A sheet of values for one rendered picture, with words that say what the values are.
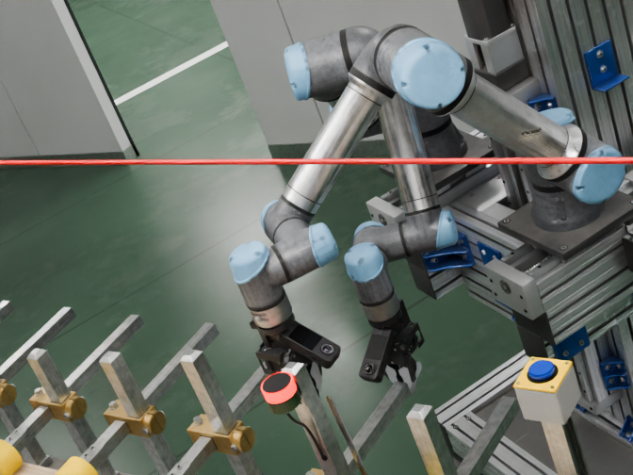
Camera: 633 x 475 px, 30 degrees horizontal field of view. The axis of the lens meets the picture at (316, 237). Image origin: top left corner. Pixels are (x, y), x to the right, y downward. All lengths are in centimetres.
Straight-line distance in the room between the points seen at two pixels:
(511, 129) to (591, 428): 126
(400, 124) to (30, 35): 413
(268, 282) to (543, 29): 83
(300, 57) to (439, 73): 44
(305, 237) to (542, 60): 74
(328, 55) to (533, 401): 91
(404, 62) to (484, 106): 19
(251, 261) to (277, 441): 188
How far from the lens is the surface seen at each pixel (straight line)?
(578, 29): 259
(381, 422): 242
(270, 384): 208
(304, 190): 220
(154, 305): 495
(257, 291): 211
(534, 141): 220
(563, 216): 246
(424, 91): 204
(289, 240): 212
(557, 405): 179
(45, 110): 657
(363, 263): 230
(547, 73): 258
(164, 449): 260
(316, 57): 239
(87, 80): 622
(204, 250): 518
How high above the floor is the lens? 233
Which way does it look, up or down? 28 degrees down
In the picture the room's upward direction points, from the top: 22 degrees counter-clockwise
